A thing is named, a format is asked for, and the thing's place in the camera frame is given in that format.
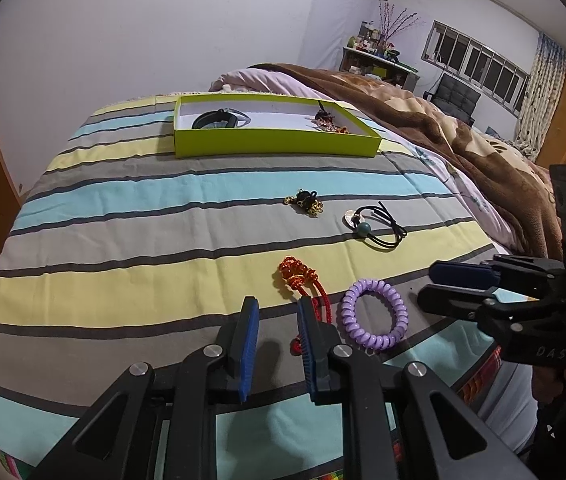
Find green shallow cardboard box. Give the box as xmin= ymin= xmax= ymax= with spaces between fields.
xmin=173 ymin=92 xmax=381 ymax=159

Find group of bottles and jars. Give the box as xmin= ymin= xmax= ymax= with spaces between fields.
xmin=348 ymin=20 xmax=400 ymax=58

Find striped bed sheet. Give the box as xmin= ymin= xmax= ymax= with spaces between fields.
xmin=0 ymin=92 xmax=508 ymax=466

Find pale pink pillow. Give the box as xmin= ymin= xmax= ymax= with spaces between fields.
xmin=208 ymin=67 xmax=316 ymax=97

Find person's grey clothing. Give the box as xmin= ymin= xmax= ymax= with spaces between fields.
xmin=455 ymin=360 xmax=538 ymax=456

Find black fitness band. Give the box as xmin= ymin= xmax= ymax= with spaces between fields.
xmin=192 ymin=108 xmax=239 ymax=130

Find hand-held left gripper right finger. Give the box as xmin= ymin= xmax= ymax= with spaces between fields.
xmin=297 ymin=296 xmax=538 ymax=480

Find black hair tie green bead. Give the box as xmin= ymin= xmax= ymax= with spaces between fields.
xmin=344 ymin=201 xmax=409 ymax=251

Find red knotted cord bracelet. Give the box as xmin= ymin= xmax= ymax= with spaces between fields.
xmin=277 ymin=256 xmax=333 ymax=356

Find brown plush blanket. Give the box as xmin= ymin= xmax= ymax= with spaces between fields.
xmin=248 ymin=63 xmax=566 ymax=261

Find black and gold hair tie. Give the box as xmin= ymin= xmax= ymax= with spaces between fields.
xmin=284 ymin=190 xmax=325 ymax=218

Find patterned curtain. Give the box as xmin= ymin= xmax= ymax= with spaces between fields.
xmin=513 ymin=32 xmax=566 ymax=161

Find dark shelf desk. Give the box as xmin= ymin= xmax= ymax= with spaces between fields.
xmin=340 ymin=46 xmax=421 ymax=93

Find purple spiral hair tie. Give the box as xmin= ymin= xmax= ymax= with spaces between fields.
xmin=340 ymin=280 xmax=405 ymax=352

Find pale floral quilt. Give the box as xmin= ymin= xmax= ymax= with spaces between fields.
xmin=380 ymin=130 xmax=516 ymax=253

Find plaid mattress cover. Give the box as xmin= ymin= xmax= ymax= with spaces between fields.
xmin=0 ymin=352 xmax=502 ymax=480

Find dark beaded hair clip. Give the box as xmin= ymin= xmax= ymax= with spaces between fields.
xmin=312 ymin=101 xmax=350 ymax=135

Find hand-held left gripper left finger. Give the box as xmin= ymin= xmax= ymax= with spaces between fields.
xmin=28 ymin=296 xmax=260 ymax=480

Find barred window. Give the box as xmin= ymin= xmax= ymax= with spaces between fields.
xmin=420 ymin=21 xmax=531 ymax=116

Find black chair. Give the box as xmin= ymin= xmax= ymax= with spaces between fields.
xmin=423 ymin=72 xmax=481 ymax=126

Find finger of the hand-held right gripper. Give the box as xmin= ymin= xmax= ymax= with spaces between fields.
xmin=417 ymin=284 xmax=534 ymax=343
xmin=429 ymin=254 xmax=566 ymax=288

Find purple decorative branches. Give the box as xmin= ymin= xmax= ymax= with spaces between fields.
xmin=378 ymin=2 xmax=421 ymax=46

